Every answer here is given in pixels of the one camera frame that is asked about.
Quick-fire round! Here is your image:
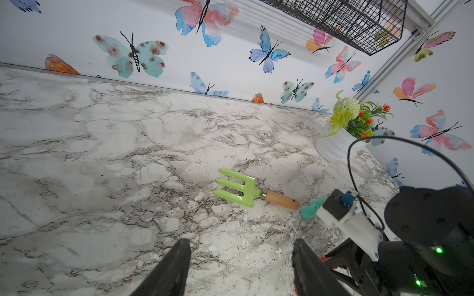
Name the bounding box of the black wire wall basket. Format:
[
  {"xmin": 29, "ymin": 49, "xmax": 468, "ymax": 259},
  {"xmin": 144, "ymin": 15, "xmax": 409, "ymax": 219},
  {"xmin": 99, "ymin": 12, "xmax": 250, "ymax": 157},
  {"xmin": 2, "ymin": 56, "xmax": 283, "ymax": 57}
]
[{"xmin": 265, "ymin": 0, "xmax": 408, "ymax": 56}]

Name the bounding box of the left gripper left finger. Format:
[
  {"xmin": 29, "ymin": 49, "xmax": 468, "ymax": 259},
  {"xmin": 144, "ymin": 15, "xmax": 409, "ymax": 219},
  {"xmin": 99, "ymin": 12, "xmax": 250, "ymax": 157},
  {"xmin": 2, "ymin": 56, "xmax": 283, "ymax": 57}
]
[{"xmin": 131, "ymin": 239, "xmax": 191, "ymax": 296}]

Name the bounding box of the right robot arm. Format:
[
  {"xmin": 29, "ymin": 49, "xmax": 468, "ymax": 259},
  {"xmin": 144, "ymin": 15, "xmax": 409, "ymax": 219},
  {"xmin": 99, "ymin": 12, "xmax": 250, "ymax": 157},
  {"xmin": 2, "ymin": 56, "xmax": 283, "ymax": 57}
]
[{"xmin": 317, "ymin": 186, "xmax": 474, "ymax": 296}]

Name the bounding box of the teal stamp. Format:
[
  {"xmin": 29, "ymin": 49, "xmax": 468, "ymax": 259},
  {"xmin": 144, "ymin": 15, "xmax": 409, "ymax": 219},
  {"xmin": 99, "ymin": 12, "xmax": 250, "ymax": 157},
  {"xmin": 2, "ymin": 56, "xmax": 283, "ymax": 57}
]
[{"xmin": 300, "ymin": 197, "xmax": 327, "ymax": 222}]

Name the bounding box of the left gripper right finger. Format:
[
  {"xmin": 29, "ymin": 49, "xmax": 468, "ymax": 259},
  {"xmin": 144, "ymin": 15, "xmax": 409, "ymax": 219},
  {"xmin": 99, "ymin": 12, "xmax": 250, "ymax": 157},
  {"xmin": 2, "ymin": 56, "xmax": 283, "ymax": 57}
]
[{"xmin": 292, "ymin": 239, "xmax": 350, "ymax": 296}]

